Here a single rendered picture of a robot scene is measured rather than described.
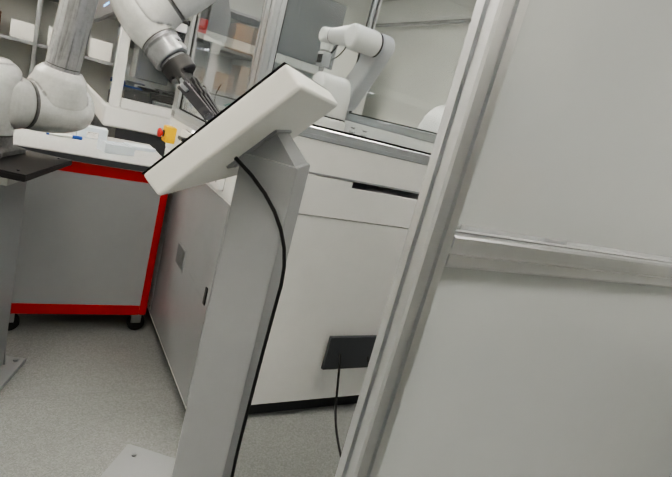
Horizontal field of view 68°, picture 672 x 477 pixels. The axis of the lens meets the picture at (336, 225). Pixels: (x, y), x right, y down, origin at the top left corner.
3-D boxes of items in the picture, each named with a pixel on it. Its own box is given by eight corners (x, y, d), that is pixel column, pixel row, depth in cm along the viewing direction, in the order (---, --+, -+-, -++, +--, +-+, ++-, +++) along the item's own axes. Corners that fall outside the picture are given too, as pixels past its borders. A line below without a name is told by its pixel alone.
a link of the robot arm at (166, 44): (181, 33, 122) (196, 53, 122) (154, 56, 123) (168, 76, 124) (165, 25, 113) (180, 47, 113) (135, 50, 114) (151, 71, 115)
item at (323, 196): (230, 204, 153) (240, 158, 150) (164, 146, 236) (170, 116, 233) (450, 234, 203) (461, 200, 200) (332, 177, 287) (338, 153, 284)
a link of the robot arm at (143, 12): (133, 46, 112) (181, 13, 113) (91, -12, 111) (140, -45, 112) (148, 59, 123) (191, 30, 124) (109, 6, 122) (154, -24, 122)
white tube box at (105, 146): (104, 152, 202) (105, 143, 202) (96, 148, 208) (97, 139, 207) (133, 156, 212) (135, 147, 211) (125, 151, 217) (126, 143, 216)
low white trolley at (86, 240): (-13, 336, 190) (10, 142, 175) (-1, 273, 241) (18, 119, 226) (144, 334, 221) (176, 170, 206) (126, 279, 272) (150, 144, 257)
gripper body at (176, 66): (178, 48, 114) (202, 82, 114) (192, 54, 122) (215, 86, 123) (153, 68, 115) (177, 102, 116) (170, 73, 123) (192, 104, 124)
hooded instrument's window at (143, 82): (107, 104, 250) (121, 12, 241) (84, 80, 397) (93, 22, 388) (304, 147, 311) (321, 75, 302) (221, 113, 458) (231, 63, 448)
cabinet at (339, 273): (181, 429, 168) (230, 204, 151) (136, 299, 252) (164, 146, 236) (398, 405, 219) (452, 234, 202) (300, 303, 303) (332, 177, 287)
